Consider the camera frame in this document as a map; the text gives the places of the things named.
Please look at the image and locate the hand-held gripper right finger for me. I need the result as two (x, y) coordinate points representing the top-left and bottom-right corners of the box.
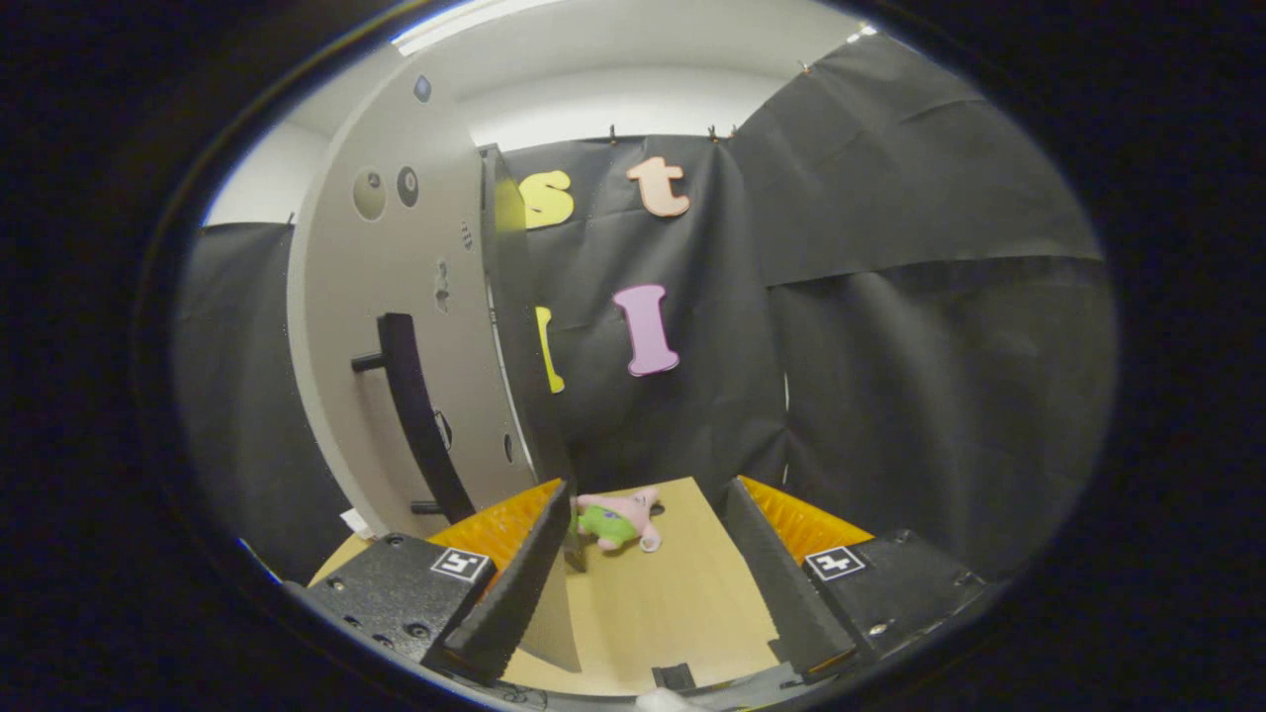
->
(722, 475), (990, 685)

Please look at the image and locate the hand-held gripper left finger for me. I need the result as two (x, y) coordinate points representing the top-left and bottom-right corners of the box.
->
(282, 478), (575, 688)

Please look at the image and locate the grey shoe cabinet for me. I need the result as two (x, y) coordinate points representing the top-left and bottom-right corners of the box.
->
(482, 143), (587, 573)

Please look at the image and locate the black door handle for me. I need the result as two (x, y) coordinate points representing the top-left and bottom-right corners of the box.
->
(351, 312), (478, 525)

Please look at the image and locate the pink and green plush toy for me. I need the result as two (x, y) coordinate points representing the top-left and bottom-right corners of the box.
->
(572, 487), (664, 553)

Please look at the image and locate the black backdrop cloth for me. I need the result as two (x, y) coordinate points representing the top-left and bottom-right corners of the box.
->
(176, 35), (1119, 584)

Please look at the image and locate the row of small cloth clips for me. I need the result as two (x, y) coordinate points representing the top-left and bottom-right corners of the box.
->
(605, 61), (814, 141)

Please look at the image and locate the long ceiling light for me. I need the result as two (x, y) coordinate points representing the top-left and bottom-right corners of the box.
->
(391, 0), (565, 55)

